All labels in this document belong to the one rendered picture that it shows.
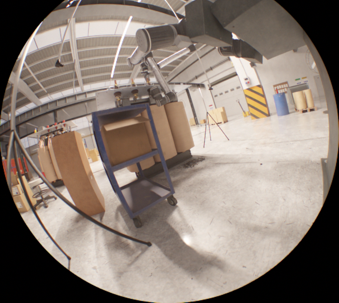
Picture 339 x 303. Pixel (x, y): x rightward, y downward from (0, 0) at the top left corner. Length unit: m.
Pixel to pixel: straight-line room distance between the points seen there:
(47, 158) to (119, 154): 3.09
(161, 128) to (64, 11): 4.51
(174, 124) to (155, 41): 1.45
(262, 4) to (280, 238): 1.11
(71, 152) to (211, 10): 1.56
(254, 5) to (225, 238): 1.17
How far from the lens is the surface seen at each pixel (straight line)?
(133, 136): 0.82
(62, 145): 1.32
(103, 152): 0.75
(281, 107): 5.25
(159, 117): 1.79
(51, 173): 3.69
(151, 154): 0.85
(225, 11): 0.73
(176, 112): 1.99
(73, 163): 1.30
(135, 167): 1.64
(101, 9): 4.53
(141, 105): 0.88
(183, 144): 2.00
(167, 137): 1.80
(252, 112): 5.93
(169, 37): 0.91
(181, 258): 0.76
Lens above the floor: 0.68
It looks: 3 degrees down
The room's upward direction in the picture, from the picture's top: 16 degrees counter-clockwise
